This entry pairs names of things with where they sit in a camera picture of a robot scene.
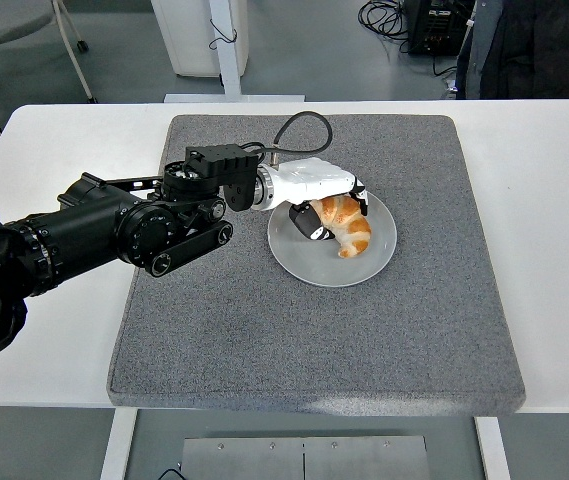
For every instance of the grey office chair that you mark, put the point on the grey office chair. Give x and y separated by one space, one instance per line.
4 22

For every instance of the white table leg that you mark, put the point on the white table leg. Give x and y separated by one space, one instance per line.
494 450
116 445

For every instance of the croissant bread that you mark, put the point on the croissant bread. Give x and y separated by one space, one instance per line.
356 232

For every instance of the white post with foot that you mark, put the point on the white post with foot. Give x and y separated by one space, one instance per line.
230 65

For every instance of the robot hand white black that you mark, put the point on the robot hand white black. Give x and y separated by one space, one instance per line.
314 180

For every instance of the white cabinet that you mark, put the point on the white cabinet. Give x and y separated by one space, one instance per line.
184 35

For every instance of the grey felt mat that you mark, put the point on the grey felt mat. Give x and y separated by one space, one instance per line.
314 340

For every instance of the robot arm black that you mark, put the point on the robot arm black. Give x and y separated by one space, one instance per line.
89 215

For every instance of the black electronics box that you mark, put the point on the black electronics box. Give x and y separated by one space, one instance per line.
434 25

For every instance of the grey round plate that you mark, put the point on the grey round plate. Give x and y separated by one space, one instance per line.
314 265

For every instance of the grey metal plate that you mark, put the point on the grey metal plate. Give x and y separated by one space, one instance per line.
304 460

